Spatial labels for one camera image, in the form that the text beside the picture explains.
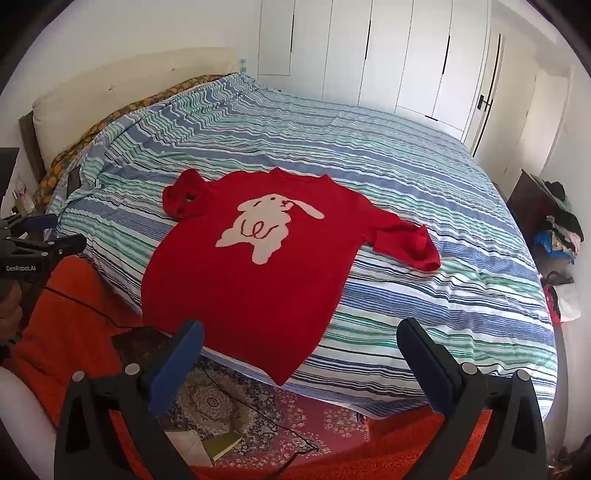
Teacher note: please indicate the red sweater with white rabbit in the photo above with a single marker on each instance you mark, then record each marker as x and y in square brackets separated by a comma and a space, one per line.
[240, 286]

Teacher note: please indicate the white wardrobe doors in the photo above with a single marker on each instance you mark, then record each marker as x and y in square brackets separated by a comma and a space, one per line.
[369, 50]

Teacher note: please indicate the green book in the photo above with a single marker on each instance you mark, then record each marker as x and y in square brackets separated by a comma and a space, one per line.
[222, 445]

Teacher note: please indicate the striped blue green duvet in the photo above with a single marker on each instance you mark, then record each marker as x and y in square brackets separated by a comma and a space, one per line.
[415, 184]

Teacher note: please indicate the cream headboard cushion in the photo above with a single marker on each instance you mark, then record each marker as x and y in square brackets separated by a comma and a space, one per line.
[115, 92]

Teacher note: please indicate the wooden bed frame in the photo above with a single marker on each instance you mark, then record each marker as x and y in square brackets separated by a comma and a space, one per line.
[32, 143]

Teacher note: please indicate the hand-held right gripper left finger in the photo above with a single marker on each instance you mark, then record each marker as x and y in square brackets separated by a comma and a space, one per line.
[179, 364]

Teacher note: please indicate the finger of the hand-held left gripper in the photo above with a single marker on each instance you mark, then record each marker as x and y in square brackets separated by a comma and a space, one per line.
[64, 244]
[39, 222]

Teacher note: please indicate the white paper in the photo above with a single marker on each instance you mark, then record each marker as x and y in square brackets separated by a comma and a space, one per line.
[184, 445]

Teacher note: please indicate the dark wooden dresser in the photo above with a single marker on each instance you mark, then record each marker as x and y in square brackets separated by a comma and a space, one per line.
[526, 203]

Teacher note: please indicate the white and red bag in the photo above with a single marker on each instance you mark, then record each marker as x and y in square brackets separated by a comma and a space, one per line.
[565, 300]

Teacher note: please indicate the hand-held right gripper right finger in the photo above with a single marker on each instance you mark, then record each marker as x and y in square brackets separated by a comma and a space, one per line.
[429, 369]

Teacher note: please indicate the pile of clothes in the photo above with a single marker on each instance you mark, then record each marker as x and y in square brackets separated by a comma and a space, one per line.
[561, 230]

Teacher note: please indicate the patterned red carpet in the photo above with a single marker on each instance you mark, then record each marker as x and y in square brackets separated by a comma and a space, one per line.
[217, 406]

